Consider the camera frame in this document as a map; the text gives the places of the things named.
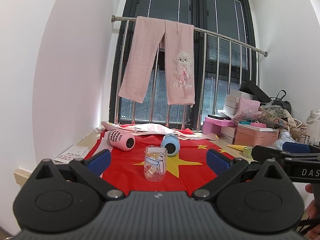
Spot blue cartoon steel cup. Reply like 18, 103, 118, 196
161, 133, 180, 157

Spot clear glass cartoon cup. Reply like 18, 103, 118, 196
144, 146, 167, 182

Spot right hand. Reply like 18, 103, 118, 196
305, 184, 320, 240

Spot white sticker sheet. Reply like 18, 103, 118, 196
54, 145, 89, 164

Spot yellow tube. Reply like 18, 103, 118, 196
227, 144, 246, 152

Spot green tape roll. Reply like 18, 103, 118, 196
242, 146, 253, 159

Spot pink storage box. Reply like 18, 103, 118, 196
234, 124, 279, 147

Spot pink lettered bottle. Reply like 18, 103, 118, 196
108, 129, 136, 151

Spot magenta small stool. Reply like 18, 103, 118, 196
202, 117, 234, 135

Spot black flat device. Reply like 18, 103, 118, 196
207, 114, 230, 120

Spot stack of white boxes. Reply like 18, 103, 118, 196
223, 89, 253, 115

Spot pink gift bag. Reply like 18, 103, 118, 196
236, 98, 260, 115

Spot black handbag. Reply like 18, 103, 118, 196
271, 89, 292, 114

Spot folded pink white cloth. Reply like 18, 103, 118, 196
101, 121, 219, 141

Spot black framed window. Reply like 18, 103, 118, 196
109, 0, 257, 129

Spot pink fleece pants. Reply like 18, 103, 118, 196
118, 16, 196, 106

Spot steel window railing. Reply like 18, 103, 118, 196
111, 15, 269, 132

